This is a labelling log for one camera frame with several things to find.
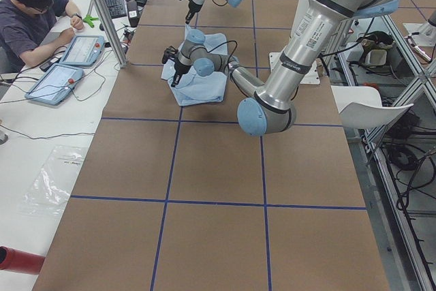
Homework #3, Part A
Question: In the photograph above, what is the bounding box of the clear plastic bag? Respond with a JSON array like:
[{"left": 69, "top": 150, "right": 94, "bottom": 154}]
[{"left": 18, "top": 145, "right": 89, "bottom": 218}]

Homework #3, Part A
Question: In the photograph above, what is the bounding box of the green plastic object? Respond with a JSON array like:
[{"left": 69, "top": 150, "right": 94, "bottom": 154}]
[{"left": 82, "top": 14, "right": 99, "bottom": 28}]

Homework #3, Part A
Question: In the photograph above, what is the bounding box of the red cylinder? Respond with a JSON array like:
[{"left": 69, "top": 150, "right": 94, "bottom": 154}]
[{"left": 1, "top": 246, "right": 45, "bottom": 275}]

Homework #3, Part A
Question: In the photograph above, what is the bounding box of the light blue striped shirt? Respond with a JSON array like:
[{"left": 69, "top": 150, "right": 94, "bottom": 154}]
[{"left": 161, "top": 33, "right": 228, "bottom": 106}]

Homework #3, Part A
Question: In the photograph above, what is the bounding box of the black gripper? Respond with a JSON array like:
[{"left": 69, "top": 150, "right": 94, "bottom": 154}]
[
  {"left": 171, "top": 52, "right": 189, "bottom": 87},
  {"left": 185, "top": 0, "right": 203, "bottom": 25}
]

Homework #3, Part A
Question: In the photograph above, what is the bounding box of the black keyboard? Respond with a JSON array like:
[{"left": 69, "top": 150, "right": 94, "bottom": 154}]
[{"left": 104, "top": 0, "right": 127, "bottom": 18}]

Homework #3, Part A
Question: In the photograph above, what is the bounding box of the upper blue teach pendant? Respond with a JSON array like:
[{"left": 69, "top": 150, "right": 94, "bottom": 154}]
[{"left": 60, "top": 35, "right": 105, "bottom": 67}]

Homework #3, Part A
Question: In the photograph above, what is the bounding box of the person in dark shirt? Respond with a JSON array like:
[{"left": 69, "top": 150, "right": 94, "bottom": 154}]
[{"left": 1, "top": 0, "right": 84, "bottom": 72}]

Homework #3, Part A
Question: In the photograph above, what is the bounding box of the lower blue teach pendant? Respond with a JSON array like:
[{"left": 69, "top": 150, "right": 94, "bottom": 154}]
[{"left": 25, "top": 63, "right": 84, "bottom": 106}]

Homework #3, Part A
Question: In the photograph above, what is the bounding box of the aluminium frame post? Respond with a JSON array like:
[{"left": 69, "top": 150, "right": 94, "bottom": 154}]
[{"left": 92, "top": 0, "right": 127, "bottom": 68}]

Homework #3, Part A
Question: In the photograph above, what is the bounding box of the blue teach pendant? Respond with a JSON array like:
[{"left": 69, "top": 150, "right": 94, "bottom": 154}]
[
  {"left": 60, "top": 35, "right": 105, "bottom": 67},
  {"left": 25, "top": 63, "right": 84, "bottom": 106}
]

